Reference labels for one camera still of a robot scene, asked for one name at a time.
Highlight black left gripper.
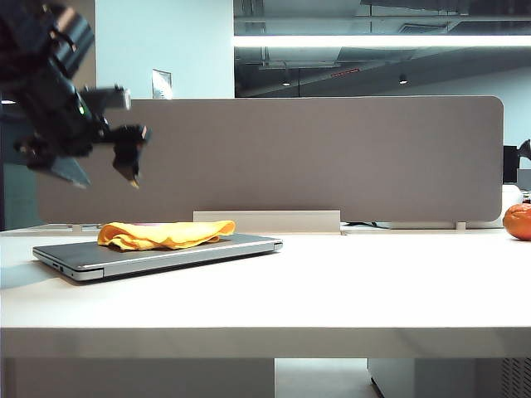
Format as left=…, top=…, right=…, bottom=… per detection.
left=13, top=117, right=153, bottom=191

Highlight yellow rag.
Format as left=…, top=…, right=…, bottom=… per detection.
left=96, top=219, right=237, bottom=252

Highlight silver grey closed laptop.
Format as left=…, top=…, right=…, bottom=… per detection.
left=32, top=232, right=285, bottom=284

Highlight grey-brown fabric desk divider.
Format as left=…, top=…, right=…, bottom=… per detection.
left=37, top=95, right=505, bottom=225

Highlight long white ceiling light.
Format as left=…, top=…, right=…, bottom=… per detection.
left=232, top=34, right=531, bottom=48

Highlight orange mandarin fruit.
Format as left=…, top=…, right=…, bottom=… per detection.
left=502, top=203, right=531, bottom=241

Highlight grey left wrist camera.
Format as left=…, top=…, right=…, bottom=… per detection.
left=81, top=85, right=134, bottom=114

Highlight framed wall poster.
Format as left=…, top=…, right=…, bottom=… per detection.
left=151, top=68, right=173, bottom=101

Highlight beige cable tray cover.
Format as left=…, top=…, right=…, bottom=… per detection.
left=192, top=209, right=342, bottom=235

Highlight grey divider base plate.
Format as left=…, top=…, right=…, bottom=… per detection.
left=388, top=221, right=458, bottom=231

